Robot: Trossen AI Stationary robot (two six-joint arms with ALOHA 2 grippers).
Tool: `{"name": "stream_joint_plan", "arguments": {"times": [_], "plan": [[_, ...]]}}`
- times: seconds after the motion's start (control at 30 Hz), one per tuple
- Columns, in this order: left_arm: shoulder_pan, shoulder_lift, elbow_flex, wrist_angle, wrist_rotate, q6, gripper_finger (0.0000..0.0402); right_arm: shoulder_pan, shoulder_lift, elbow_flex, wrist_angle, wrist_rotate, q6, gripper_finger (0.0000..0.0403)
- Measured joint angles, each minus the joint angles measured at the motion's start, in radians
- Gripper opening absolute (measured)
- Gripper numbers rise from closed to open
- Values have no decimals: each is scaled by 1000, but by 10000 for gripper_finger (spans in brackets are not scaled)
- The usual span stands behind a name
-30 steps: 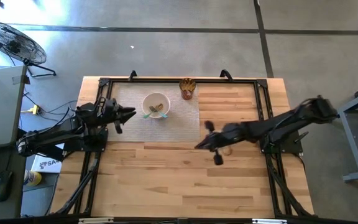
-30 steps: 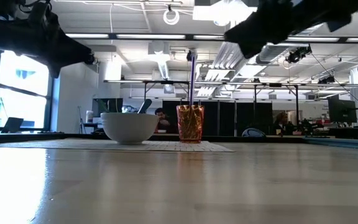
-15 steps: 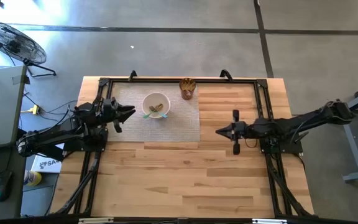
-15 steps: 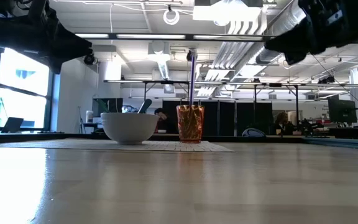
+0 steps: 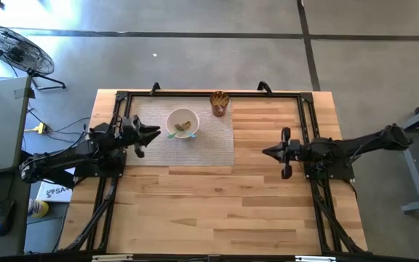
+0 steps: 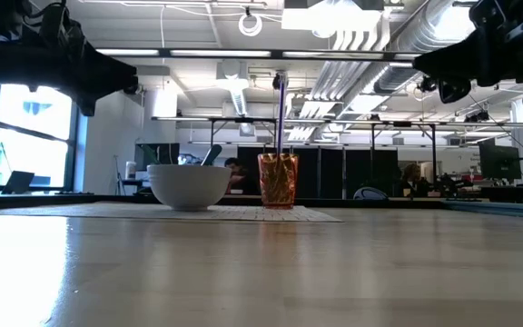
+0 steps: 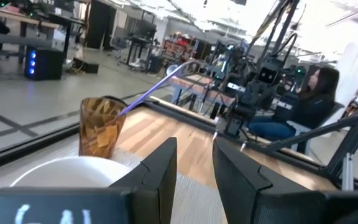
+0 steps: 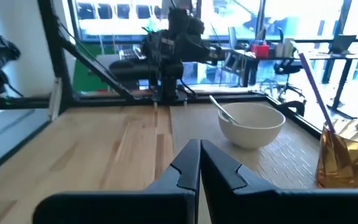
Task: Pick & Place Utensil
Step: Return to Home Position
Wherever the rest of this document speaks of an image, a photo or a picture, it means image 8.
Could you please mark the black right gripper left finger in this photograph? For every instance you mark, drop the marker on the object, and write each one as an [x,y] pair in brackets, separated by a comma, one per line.
[154,205]

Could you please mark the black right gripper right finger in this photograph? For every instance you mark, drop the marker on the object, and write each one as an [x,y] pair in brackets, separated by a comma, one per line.
[259,208]

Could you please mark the white ceramic bowl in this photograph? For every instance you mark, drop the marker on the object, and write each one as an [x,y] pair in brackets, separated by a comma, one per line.
[253,133]

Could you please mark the pink straw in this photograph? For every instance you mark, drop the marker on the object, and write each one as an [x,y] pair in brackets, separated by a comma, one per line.
[317,93]

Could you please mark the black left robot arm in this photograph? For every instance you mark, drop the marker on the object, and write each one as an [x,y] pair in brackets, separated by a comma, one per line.
[172,46]

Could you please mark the beige woven placemat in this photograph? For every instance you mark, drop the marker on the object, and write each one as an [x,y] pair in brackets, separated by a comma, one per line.
[291,161]

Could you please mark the gold faceted cup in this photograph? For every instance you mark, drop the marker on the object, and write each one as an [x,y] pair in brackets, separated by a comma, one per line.
[343,158]

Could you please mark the black office chair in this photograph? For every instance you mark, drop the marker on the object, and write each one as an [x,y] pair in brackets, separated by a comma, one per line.
[286,67]

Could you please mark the green panel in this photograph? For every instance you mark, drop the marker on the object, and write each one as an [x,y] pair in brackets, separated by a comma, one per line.
[82,71]

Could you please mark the grey side desk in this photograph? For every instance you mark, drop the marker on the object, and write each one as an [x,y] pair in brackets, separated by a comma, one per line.
[106,60]

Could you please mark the black keyboard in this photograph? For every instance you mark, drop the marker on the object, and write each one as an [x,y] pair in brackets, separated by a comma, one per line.
[130,53]

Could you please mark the red box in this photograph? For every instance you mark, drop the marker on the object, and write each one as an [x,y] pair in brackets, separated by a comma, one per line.
[259,51]

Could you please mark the white container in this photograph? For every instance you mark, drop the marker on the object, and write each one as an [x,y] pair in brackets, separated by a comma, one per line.
[287,46]

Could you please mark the black legged background desk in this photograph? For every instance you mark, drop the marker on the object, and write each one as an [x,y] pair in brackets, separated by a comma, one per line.
[328,56]

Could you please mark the silver metal bracket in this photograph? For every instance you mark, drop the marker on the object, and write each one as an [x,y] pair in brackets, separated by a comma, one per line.
[55,99]

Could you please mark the black aluminium table frame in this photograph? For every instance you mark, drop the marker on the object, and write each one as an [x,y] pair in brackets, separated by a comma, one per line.
[53,46]

